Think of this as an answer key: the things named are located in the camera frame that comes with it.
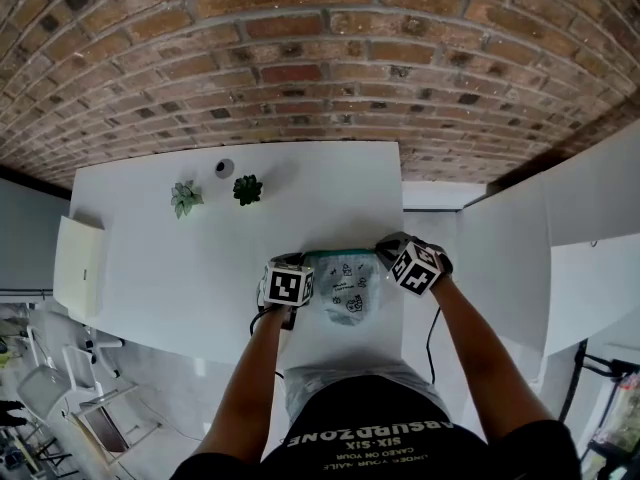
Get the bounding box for black hand strap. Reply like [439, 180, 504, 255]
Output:
[427, 241, 455, 279]

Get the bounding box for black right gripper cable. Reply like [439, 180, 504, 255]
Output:
[424, 305, 444, 387]

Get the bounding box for black metal rack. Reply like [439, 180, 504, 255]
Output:
[558, 340, 640, 480]

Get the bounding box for wooden frame stand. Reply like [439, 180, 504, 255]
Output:
[67, 381, 164, 465]

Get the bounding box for pale green potted plant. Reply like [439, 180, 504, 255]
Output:
[169, 180, 205, 220]

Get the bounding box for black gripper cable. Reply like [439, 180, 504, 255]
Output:
[424, 305, 444, 387]
[248, 287, 296, 337]

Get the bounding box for light blue jeans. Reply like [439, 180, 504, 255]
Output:
[283, 360, 451, 427]

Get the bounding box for person's left forearm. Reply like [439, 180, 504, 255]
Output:
[194, 305, 296, 463]

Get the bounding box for person's right forearm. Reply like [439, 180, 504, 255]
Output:
[428, 275, 557, 443]

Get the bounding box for cream flat box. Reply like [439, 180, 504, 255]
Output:
[52, 212, 107, 320]

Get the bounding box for black printed t-shirt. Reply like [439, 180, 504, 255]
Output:
[169, 375, 584, 480]

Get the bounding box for white shelf cabinet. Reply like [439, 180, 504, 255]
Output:
[454, 117, 640, 358]

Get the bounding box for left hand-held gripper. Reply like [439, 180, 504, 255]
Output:
[256, 251, 316, 309]

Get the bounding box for light blue printed zipper pouch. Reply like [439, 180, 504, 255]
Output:
[304, 248, 385, 330]

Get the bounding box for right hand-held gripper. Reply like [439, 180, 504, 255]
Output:
[374, 232, 445, 300]

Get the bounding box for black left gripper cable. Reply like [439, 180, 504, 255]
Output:
[248, 287, 296, 337]

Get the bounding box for grey partition panel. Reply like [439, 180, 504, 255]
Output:
[0, 177, 74, 295]

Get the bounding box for white office chair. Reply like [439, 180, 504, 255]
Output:
[17, 325, 126, 420]

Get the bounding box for dark green potted plant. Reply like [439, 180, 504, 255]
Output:
[232, 174, 264, 208]

